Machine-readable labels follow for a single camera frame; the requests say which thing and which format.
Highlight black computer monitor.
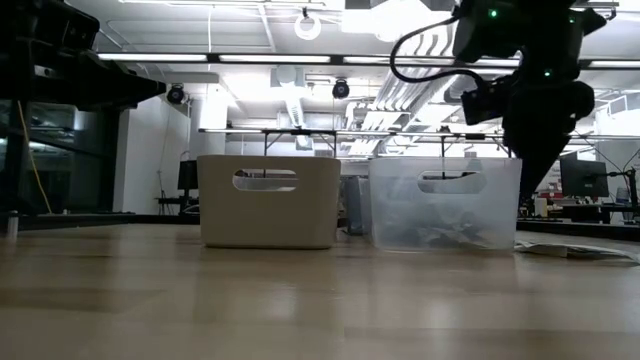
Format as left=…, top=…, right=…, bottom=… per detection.
left=559, top=158, right=610, bottom=199
left=177, top=159, right=199, bottom=191

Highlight black framed table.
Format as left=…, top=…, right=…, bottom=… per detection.
left=439, top=132, right=514, bottom=158
left=262, top=128, right=337, bottom=154

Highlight black printed white packet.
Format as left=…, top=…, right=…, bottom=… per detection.
left=567, top=244, right=640, bottom=265
left=389, top=209, right=496, bottom=250

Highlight grey plastic bin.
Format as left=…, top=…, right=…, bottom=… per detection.
left=196, top=154, right=342, bottom=250

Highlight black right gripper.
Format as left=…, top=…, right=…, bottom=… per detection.
left=501, top=74, right=597, bottom=202

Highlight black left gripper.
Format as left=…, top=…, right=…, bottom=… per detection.
left=0, top=47, right=168, bottom=112

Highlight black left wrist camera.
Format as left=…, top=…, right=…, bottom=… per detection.
left=29, top=2, right=101, bottom=54

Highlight silver ventilation duct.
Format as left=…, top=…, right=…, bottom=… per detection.
left=443, top=74, right=476, bottom=105

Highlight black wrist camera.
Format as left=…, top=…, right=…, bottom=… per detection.
left=29, top=2, right=101, bottom=54
left=459, top=81, right=507, bottom=127

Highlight clear plastic bin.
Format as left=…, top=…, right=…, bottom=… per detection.
left=368, top=156, right=524, bottom=253

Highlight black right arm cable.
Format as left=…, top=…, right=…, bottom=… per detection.
left=388, top=15, right=484, bottom=87

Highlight black overhead frame bar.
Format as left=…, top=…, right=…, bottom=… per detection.
left=98, top=51, right=640, bottom=71

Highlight dark brown plastic bin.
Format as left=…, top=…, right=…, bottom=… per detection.
left=344, top=174, right=372, bottom=236

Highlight white hanging ring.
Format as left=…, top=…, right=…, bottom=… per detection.
left=293, top=9, right=323, bottom=42

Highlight white paper packet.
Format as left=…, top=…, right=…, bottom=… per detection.
left=514, top=240, right=601, bottom=259

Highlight dark office desk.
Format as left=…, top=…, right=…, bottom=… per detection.
left=154, top=196, right=199, bottom=216

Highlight yellow hanging cable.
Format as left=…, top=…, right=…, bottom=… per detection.
left=16, top=99, right=54, bottom=215

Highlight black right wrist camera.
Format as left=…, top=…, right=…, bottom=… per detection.
left=459, top=81, right=507, bottom=127

